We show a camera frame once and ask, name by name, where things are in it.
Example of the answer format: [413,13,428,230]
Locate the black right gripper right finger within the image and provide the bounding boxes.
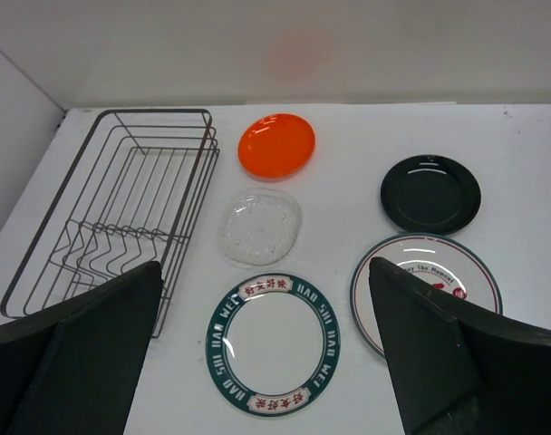
[369,257,551,434]

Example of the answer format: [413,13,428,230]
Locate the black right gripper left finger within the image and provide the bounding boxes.
[0,261,162,434]

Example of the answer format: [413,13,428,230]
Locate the white plate red characters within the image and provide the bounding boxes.
[350,233,503,356]

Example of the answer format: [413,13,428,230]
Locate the dark green plate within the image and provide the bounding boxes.
[380,154,481,235]

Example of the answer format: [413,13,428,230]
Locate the white plate green lettered rim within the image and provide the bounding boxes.
[206,273,341,418]

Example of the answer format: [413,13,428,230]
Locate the clear glass plate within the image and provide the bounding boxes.
[217,188,302,266]

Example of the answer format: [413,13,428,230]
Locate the orange plastic plate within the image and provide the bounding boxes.
[237,113,316,179]

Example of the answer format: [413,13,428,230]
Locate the grey wire dish rack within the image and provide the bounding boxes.
[0,109,220,336]

